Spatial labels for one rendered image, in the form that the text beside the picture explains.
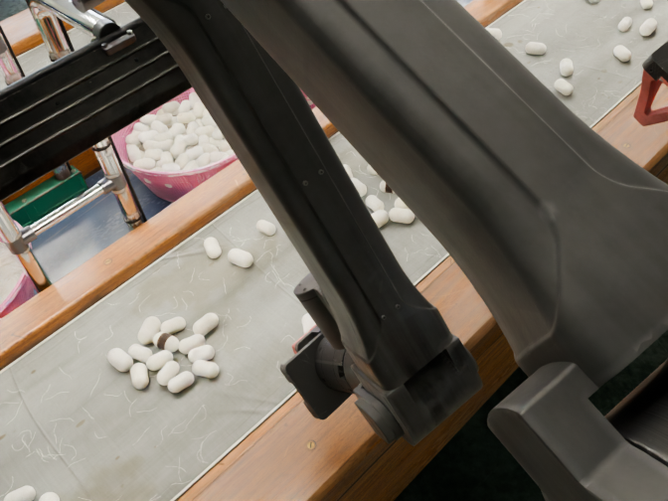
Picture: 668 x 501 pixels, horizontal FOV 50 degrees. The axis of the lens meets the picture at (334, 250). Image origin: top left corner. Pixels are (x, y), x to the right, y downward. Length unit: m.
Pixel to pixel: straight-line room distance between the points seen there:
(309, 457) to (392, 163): 0.55
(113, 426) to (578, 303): 0.72
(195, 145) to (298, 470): 0.63
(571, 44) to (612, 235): 1.14
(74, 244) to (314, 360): 0.61
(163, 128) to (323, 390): 0.68
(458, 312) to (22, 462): 0.52
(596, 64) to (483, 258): 1.08
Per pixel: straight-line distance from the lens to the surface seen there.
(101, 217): 1.21
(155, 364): 0.88
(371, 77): 0.22
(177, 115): 1.26
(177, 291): 0.96
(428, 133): 0.22
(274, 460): 0.77
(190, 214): 1.02
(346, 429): 0.77
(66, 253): 1.18
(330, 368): 0.64
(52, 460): 0.88
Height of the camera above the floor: 1.44
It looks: 47 degrees down
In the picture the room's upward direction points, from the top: 9 degrees counter-clockwise
